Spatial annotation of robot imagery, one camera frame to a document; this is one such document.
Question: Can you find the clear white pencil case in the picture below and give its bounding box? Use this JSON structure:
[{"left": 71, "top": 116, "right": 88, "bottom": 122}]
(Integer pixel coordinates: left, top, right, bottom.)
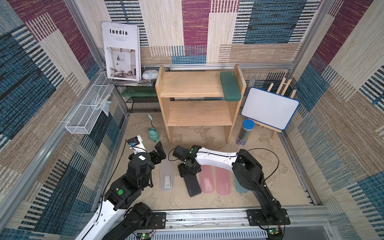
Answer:
[{"left": 160, "top": 160, "right": 174, "bottom": 192}]

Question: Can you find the black pencil case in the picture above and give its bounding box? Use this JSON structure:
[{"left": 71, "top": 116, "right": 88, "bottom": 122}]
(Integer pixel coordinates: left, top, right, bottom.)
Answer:
[{"left": 183, "top": 175, "right": 202, "bottom": 198}]

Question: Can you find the pink pencil case with label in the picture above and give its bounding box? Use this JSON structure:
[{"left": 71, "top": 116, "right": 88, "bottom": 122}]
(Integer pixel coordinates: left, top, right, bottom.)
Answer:
[{"left": 199, "top": 165, "right": 215, "bottom": 194}]

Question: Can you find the plain pink pencil case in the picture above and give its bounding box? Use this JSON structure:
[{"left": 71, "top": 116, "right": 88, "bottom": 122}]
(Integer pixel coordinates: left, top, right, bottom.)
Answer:
[{"left": 216, "top": 167, "right": 232, "bottom": 196}]

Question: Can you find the light blue pencil case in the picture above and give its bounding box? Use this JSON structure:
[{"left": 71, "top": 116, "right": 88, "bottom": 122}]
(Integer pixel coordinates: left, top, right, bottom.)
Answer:
[{"left": 235, "top": 178, "right": 249, "bottom": 194}]

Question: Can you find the dark green pencil case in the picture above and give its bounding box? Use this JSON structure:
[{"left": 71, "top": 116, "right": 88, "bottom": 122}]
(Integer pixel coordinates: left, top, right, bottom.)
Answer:
[{"left": 220, "top": 72, "right": 241, "bottom": 102}]

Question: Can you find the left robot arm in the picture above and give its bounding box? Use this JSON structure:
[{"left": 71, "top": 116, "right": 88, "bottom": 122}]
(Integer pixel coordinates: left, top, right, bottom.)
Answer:
[{"left": 76, "top": 136, "right": 167, "bottom": 240}]

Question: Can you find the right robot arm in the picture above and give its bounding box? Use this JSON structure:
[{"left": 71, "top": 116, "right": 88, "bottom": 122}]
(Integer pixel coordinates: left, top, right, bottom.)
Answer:
[{"left": 170, "top": 146, "right": 291, "bottom": 225}]

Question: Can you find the wooden shelf unit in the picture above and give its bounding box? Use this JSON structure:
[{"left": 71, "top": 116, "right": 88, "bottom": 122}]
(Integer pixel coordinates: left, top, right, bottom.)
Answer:
[{"left": 155, "top": 66, "right": 242, "bottom": 143}]

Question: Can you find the clear pencil tube blue lid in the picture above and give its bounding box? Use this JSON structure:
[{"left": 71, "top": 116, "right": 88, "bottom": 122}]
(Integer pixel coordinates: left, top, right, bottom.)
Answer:
[{"left": 236, "top": 119, "right": 255, "bottom": 147}]

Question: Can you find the small white round device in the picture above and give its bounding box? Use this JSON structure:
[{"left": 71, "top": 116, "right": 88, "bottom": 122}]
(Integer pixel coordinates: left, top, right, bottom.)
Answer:
[{"left": 142, "top": 70, "right": 159, "bottom": 80}]

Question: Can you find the blue framed whiteboard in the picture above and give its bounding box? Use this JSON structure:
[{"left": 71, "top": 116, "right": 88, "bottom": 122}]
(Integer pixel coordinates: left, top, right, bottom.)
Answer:
[{"left": 241, "top": 88, "right": 301, "bottom": 131}]

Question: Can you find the Inedia magazine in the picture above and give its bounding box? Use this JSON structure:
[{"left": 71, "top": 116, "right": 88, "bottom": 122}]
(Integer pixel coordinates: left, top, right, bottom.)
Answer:
[{"left": 101, "top": 22, "right": 142, "bottom": 82}]

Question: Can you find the small wooden easel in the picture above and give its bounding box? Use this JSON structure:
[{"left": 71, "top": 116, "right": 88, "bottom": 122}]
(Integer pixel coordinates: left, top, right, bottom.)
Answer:
[{"left": 254, "top": 77, "right": 297, "bottom": 139}]

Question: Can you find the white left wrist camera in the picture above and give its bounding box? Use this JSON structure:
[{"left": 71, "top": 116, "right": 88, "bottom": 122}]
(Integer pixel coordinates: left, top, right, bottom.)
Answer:
[{"left": 126, "top": 135, "right": 147, "bottom": 154}]

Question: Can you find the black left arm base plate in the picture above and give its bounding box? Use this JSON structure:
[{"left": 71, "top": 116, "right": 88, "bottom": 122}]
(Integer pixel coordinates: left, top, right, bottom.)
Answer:
[{"left": 145, "top": 212, "right": 167, "bottom": 230}]

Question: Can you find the black wire rack green top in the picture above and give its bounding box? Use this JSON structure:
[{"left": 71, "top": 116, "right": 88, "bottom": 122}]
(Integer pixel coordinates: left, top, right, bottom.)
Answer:
[{"left": 115, "top": 85, "right": 161, "bottom": 113}]

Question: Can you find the white wire mesh basket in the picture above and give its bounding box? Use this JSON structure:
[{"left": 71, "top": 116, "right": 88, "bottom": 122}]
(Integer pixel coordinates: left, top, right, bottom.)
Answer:
[{"left": 65, "top": 72, "right": 114, "bottom": 135}]

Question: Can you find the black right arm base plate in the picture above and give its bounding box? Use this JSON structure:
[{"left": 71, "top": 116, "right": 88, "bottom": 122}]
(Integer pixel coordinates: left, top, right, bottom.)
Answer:
[{"left": 246, "top": 209, "right": 291, "bottom": 226}]

